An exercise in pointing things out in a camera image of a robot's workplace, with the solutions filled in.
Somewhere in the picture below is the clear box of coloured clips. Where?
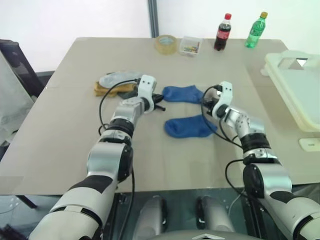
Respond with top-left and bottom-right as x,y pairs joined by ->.
178,35 -> 203,57

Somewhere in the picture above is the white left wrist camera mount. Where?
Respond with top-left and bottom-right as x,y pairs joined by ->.
136,74 -> 157,112

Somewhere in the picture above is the grey shoe insole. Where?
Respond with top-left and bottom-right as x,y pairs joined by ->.
98,70 -> 143,88

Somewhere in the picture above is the yellow sock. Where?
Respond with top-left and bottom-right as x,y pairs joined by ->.
93,80 -> 138,98

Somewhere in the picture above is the silver robot leg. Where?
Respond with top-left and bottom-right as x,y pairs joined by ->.
195,195 -> 236,240
131,195 -> 168,240

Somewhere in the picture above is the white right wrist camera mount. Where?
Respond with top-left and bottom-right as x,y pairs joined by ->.
211,80 -> 234,118

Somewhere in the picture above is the blue sock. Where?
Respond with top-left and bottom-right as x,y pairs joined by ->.
161,84 -> 206,104
163,114 -> 218,139

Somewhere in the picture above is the thin white cable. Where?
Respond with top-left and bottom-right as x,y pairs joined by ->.
227,191 -> 242,216

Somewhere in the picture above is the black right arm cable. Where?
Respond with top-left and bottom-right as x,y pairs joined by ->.
199,84 -> 254,201

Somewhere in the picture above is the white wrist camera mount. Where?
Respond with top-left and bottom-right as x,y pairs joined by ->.
136,74 -> 157,112
211,80 -> 234,118

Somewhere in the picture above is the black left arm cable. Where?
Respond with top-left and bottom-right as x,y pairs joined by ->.
98,77 -> 141,240

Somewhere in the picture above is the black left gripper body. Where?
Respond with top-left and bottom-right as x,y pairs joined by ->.
149,93 -> 162,108

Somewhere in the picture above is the green bottle with yellow cap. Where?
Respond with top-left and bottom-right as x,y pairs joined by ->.
244,11 -> 269,49

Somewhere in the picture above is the silver left robot leg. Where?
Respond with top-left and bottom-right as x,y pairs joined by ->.
131,195 -> 168,240

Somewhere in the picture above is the white plastic basket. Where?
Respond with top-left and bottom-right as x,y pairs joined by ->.
259,49 -> 320,132

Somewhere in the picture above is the grey aluminium post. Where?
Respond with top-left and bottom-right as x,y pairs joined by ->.
147,0 -> 160,38

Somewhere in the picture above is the cola bottle with red cap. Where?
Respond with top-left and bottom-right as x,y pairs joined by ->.
213,12 -> 233,52

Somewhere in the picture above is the clear tape roll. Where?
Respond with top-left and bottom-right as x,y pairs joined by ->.
154,34 -> 178,55

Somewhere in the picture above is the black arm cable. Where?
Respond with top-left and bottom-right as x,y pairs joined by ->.
98,77 -> 141,240
199,84 -> 254,201

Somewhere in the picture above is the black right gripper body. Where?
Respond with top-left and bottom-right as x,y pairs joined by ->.
202,85 -> 224,114

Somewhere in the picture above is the silver right robot leg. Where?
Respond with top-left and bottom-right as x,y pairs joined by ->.
195,195 -> 236,240

